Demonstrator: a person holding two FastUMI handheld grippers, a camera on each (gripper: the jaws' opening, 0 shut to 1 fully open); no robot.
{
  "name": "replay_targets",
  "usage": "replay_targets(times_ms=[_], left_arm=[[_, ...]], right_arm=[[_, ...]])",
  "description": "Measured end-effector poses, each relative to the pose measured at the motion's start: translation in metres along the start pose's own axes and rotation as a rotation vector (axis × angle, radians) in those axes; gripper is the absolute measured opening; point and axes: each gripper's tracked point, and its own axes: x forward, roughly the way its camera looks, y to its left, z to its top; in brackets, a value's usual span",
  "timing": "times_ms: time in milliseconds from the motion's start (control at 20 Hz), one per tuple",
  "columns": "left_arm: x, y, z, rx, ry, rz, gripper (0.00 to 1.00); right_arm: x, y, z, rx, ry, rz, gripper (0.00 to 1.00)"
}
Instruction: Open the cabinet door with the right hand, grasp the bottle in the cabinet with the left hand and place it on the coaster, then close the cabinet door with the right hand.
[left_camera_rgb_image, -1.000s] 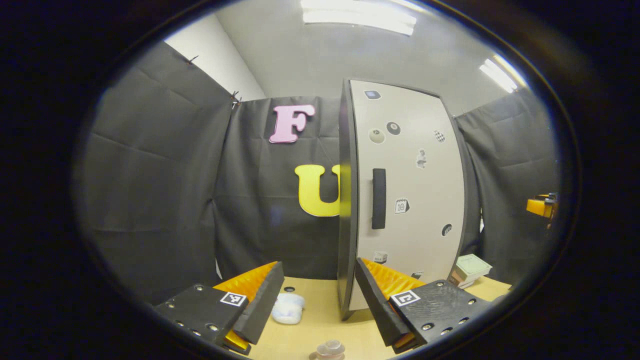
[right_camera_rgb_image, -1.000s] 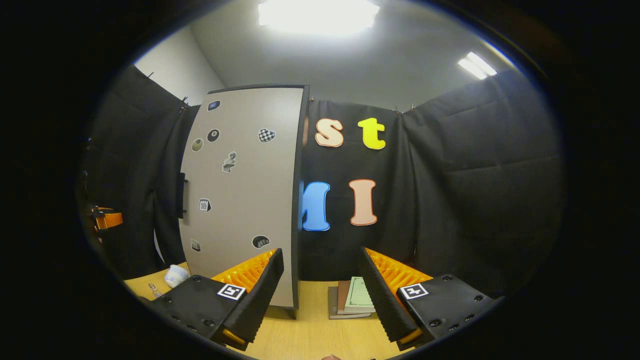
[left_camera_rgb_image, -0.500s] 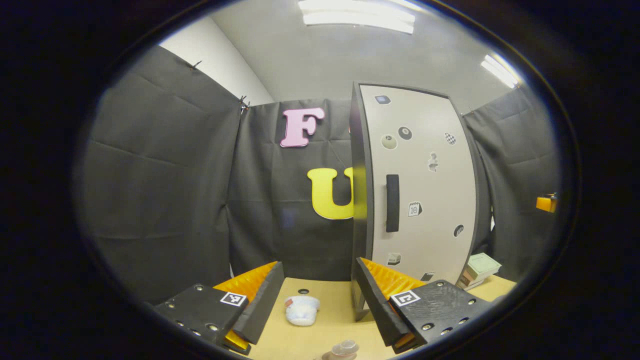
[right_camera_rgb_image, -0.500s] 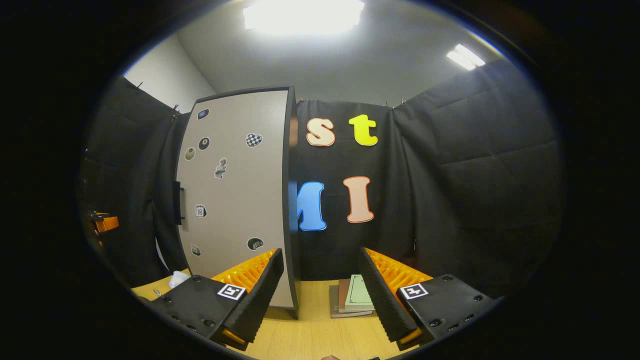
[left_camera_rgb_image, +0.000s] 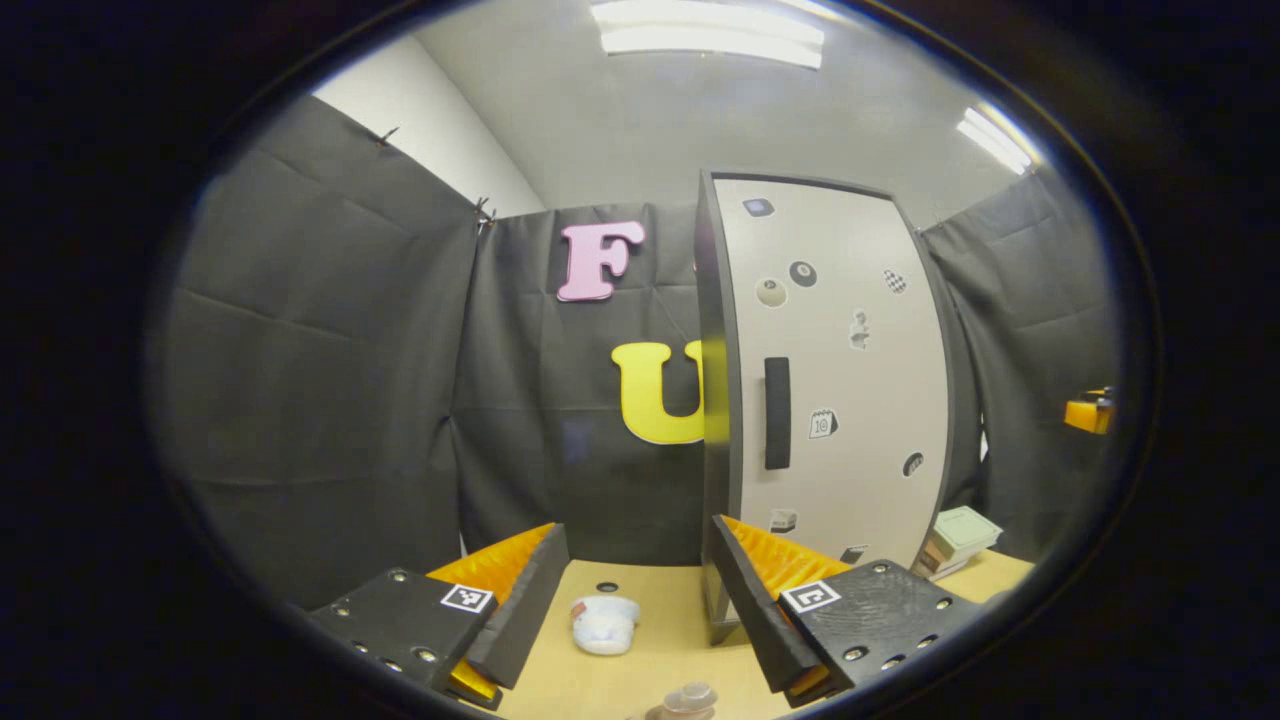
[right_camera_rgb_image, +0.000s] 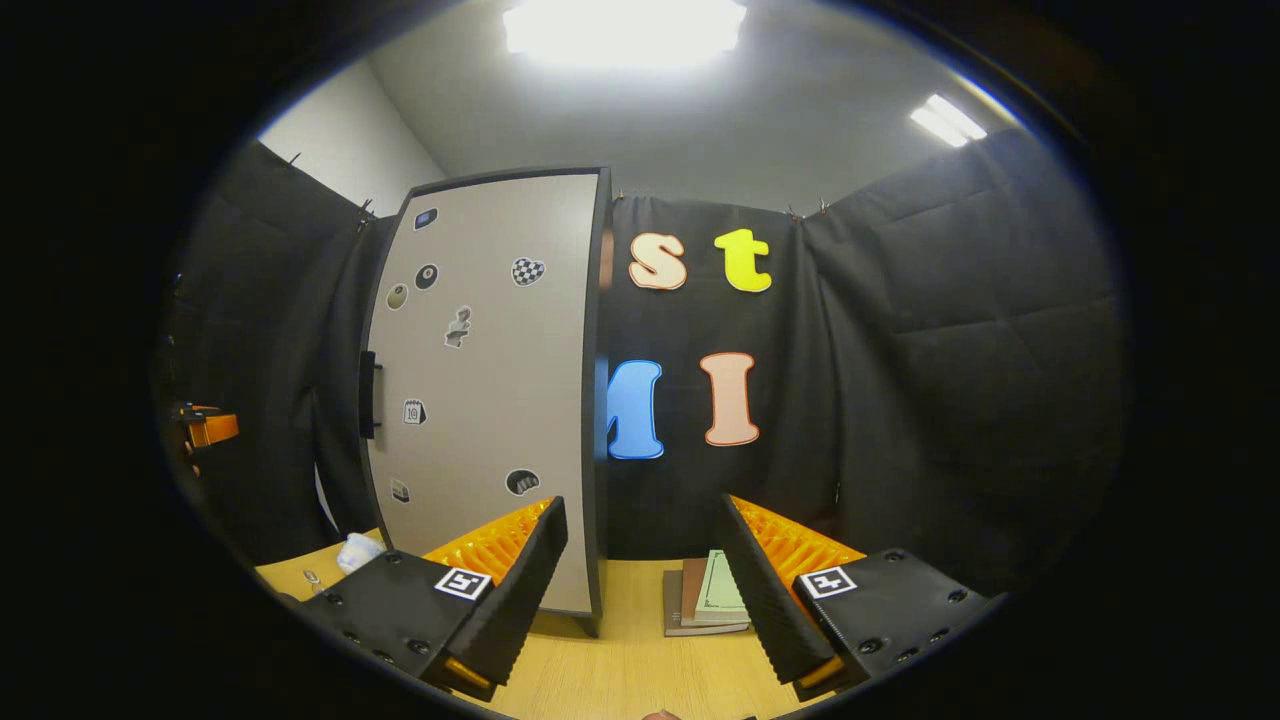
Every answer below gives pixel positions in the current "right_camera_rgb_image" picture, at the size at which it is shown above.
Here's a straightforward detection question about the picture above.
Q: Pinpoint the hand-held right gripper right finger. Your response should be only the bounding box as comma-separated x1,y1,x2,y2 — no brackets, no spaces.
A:
715,493,1006,701

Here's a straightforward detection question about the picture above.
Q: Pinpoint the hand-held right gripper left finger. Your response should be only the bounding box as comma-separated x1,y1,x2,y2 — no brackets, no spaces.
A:
300,495,569,703

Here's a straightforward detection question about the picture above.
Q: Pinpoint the grey cabinet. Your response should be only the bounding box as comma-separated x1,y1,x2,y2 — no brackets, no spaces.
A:
355,165,614,638

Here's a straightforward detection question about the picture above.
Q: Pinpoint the brown book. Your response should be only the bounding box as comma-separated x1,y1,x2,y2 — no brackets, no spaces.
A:
680,557,711,629

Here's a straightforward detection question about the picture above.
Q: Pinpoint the white plush toy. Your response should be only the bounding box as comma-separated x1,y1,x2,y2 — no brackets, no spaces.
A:
336,533,386,576

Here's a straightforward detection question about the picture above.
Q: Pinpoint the black backdrop cloth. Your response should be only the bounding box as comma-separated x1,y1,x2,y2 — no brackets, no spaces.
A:
150,128,1129,596

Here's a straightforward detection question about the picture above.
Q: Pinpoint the small ceiling light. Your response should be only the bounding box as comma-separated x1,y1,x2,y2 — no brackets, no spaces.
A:
910,93,989,149

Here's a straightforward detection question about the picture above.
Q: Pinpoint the black door handle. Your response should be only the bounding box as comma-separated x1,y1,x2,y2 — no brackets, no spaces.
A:
358,350,384,441

